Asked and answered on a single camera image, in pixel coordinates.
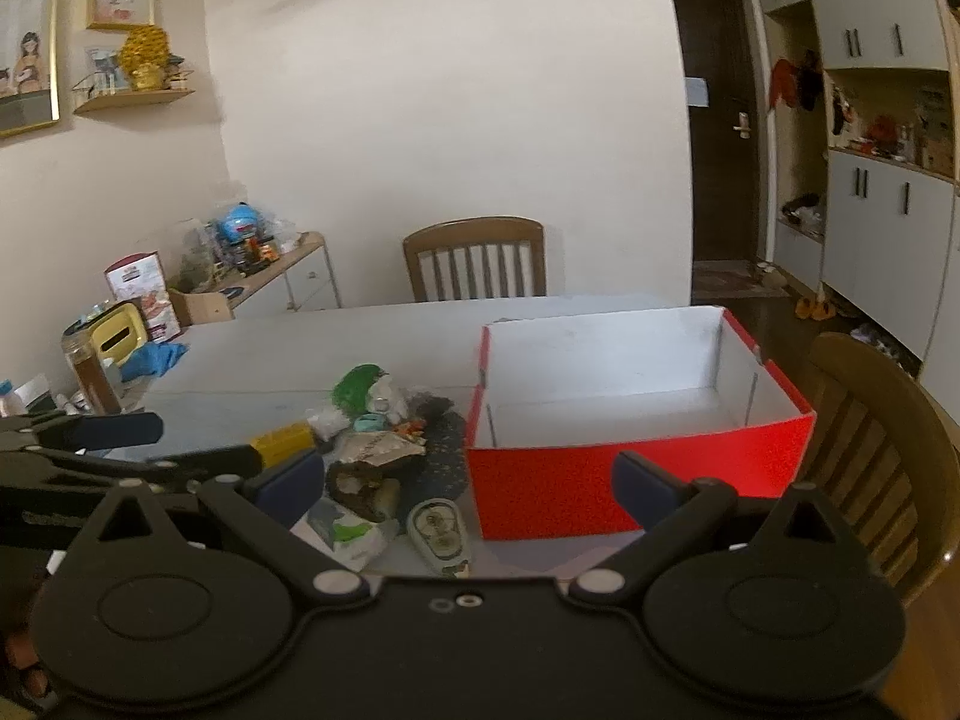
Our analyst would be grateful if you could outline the blue painted table mat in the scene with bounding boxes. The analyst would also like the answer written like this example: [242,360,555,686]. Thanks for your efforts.
[402,411,469,511]

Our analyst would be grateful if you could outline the orange slippers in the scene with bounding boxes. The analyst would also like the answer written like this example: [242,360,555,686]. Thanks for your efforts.
[794,298,836,322]

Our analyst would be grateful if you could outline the wall shelf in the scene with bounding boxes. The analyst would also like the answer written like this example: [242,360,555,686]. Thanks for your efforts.
[71,71,192,115]

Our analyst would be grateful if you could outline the teal round gadget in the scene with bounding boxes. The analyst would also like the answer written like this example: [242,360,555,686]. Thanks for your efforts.
[352,413,391,433]

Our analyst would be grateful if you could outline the near wooden chair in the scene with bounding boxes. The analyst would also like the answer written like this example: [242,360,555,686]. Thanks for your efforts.
[797,333,958,605]

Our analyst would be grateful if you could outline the blue cloth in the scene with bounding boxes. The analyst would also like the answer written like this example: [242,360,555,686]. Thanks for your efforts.
[121,341,187,382]

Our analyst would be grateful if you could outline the yellow small box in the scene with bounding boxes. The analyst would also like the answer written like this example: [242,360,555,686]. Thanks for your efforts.
[251,421,316,468]

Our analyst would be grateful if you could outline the white wall cabinets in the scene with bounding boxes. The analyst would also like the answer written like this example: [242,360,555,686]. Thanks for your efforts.
[760,0,958,387]

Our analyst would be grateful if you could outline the glass jar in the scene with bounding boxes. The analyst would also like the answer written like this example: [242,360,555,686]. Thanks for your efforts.
[62,322,122,416]

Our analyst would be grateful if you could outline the framed cartoon picture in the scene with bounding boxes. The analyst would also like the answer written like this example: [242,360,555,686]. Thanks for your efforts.
[0,0,60,138]

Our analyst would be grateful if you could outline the gold ornament tree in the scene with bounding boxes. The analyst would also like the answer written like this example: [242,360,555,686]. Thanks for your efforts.
[119,25,169,91]

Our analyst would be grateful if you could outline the wooden chair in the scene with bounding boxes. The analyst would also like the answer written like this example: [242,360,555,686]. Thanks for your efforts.
[797,333,958,605]
[402,216,547,302]

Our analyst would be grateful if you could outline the blue toy helmet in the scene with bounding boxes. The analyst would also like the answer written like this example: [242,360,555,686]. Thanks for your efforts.
[217,202,262,245]

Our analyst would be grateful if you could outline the grey fuzzy toy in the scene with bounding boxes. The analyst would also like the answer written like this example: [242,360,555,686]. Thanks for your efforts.
[407,388,454,424]

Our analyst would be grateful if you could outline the red white snack box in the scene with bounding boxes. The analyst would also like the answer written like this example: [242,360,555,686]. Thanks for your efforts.
[104,252,182,343]

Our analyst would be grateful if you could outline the white green plastic bag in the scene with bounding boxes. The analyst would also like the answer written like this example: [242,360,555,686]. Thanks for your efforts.
[291,497,398,572]

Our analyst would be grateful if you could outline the far wooden chair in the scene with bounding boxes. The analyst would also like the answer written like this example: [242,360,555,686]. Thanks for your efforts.
[402,216,547,302]

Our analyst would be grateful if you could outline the colourful small toy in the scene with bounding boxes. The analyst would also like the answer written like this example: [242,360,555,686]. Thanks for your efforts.
[392,419,427,444]

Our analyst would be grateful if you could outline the yellow tissue box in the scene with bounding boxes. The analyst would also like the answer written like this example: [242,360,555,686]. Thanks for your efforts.
[88,301,149,367]

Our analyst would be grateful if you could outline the brown bead bracelet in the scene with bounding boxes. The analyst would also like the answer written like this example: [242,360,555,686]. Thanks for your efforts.
[325,457,422,524]

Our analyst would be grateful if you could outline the dark entrance door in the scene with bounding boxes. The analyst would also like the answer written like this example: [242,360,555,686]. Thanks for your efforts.
[674,0,760,262]

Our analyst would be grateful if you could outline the white side cabinet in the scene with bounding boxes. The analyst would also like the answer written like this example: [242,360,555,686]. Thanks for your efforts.
[221,231,343,319]

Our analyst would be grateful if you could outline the white plush tooth toy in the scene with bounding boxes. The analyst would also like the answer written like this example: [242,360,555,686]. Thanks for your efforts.
[366,374,410,426]

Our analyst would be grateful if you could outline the red cardboard box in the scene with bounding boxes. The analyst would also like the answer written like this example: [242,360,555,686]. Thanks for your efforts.
[466,305,815,541]

